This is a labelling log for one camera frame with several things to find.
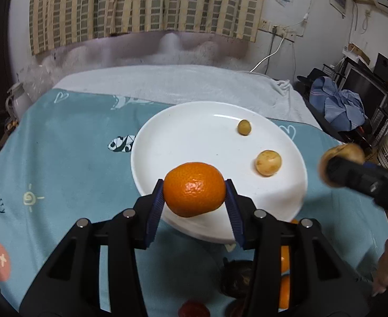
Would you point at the blue clothing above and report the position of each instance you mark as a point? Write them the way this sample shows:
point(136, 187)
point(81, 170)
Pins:
point(342, 105)

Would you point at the white wall panel box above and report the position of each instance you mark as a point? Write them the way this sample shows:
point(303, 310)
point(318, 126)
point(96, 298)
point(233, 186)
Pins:
point(338, 0)

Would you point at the clear plastic bag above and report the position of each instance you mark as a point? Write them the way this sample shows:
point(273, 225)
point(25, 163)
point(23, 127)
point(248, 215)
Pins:
point(37, 79)

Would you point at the white plate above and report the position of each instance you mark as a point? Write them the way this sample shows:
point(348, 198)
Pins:
point(197, 132)

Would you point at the cardboard box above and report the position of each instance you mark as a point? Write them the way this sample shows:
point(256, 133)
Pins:
point(359, 52)

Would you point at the white jug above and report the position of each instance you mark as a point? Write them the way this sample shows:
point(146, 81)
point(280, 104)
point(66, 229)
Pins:
point(19, 100)

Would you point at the small mandarin orange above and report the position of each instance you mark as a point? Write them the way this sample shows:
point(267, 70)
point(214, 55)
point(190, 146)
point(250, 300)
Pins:
point(285, 292)

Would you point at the small green fruit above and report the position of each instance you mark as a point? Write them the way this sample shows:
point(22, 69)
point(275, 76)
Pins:
point(244, 127)

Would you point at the white wall power strip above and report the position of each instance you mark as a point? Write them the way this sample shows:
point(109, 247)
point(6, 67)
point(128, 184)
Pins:
point(280, 30)

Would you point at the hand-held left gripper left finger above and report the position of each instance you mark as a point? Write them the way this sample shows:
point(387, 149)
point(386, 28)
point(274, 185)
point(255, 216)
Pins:
point(156, 211)

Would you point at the yellow round fruit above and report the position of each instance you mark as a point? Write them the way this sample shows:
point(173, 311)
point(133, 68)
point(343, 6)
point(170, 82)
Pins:
point(346, 152)
point(268, 162)

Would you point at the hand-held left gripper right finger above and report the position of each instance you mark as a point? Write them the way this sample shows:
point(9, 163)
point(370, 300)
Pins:
point(235, 218)

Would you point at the teal printed blanket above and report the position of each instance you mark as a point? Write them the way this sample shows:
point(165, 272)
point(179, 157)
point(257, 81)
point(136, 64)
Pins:
point(81, 158)

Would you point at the white towel blanket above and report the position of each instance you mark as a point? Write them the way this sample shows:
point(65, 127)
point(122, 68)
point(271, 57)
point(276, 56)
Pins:
point(180, 82)

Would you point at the black monitor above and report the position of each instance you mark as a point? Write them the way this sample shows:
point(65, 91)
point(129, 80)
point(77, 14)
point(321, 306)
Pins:
point(365, 89)

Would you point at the striped checked curtain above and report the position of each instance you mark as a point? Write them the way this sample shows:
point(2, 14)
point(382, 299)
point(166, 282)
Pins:
point(131, 3)

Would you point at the dark purple plum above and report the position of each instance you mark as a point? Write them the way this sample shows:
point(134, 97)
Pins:
point(237, 277)

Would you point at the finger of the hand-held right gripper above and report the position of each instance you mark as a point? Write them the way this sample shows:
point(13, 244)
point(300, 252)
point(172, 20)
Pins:
point(356, 176)

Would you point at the black speaker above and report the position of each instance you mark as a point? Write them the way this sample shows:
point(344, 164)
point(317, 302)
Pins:
point(385, 66)

